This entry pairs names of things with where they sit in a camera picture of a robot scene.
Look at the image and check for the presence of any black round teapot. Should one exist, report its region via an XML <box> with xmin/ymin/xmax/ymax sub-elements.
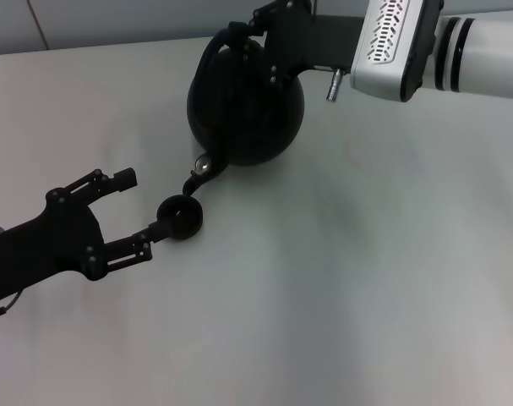
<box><xmin>182</xmin><ymin>29</ymin><xmax>306</xmax><ymax>199</ymax></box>

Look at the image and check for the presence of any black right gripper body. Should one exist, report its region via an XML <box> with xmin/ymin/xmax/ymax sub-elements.
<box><xmin>259</xmin><ymin>0</ymin><xmax>361</xmax><ymax>89</ymax></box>

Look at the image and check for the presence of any dark brown teacup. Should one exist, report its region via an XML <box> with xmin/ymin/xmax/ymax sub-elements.
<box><xmin>156</xmin><ymin>194</ymin><xmax>204</xmax><ymax>241</ymax></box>

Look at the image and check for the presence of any right gripper cable with connector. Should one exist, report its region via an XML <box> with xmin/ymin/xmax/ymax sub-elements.
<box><xmin>325</xmin><ymin>69</ymin><xmax>345</xmax><ymax>103</ymax></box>

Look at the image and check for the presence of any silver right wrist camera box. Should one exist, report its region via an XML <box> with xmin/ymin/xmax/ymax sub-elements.
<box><xmin>349</xmin><ymin>0</ymin><xmax>445</xmax><ymax>103</ymax></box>

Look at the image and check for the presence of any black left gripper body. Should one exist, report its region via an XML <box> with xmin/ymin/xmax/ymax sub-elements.
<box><xmin>0</xmin><ymin>188</ymin><xmax>106</xmax><ymax>302</ymax></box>

